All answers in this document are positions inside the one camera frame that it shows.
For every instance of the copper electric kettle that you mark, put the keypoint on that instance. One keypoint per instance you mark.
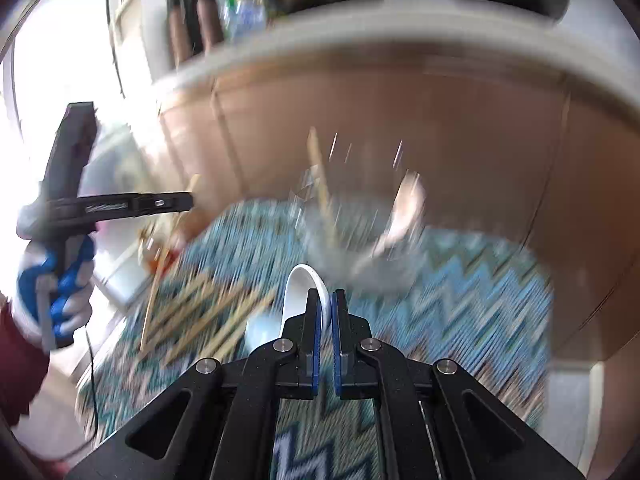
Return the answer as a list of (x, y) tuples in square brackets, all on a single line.
[(210, 25)]

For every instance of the bunch of wooden chopsticks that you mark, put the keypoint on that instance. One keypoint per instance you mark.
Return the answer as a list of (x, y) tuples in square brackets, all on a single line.
[(200, 310)]

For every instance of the white ceramic spoon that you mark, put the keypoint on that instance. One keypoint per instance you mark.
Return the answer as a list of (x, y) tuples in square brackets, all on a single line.
[(300, 285)]

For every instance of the wooden chopstick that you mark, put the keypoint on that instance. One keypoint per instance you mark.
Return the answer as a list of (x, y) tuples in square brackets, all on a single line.
[(320, 175), (155, 300)]

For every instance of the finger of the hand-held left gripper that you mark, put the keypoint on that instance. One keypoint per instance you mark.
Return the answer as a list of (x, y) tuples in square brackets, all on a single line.
[(165, 202)]

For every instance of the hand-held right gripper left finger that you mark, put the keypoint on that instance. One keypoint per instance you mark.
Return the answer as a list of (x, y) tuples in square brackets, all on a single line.
[(314, 330)]

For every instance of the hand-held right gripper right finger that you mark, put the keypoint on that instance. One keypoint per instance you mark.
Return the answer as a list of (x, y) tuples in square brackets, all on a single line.
[(340, 340)]

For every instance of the blue white salt bag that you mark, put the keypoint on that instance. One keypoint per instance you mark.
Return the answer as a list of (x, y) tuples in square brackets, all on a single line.
[(245, 15)]

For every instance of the beige ceramic spoon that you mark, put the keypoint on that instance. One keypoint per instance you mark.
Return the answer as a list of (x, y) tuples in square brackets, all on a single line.
[(407, 200)]

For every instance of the person's left hand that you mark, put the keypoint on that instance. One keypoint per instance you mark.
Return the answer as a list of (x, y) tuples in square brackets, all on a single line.
[(30, 280)]

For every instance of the person's left forearm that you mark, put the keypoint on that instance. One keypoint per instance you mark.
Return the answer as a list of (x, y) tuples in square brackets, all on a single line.
[(15, 360)]

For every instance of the glass window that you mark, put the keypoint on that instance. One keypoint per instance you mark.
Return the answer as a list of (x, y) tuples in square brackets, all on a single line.
[(50, 60)]

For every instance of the zigzag knit cloth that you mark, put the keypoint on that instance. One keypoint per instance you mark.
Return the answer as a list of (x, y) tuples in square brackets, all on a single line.
[(450, 310)]

